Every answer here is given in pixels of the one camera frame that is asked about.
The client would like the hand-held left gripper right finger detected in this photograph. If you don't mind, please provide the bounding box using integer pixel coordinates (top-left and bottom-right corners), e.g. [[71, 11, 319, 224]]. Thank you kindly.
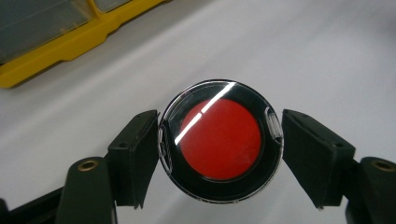
[[281, 108, 357, 210]]

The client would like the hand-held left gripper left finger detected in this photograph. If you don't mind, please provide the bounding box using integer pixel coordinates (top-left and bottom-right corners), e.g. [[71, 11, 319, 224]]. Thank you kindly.
[[106, 108, 161, 210]]

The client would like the round clear case red disc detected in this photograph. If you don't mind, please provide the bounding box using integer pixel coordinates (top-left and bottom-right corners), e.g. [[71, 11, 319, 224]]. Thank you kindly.
[[157, 78, 285, 205]]

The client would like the yellow black drawer organizer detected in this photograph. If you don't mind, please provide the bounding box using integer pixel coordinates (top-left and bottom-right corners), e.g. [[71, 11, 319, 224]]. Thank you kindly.
[[0, 0, 173, 90]]

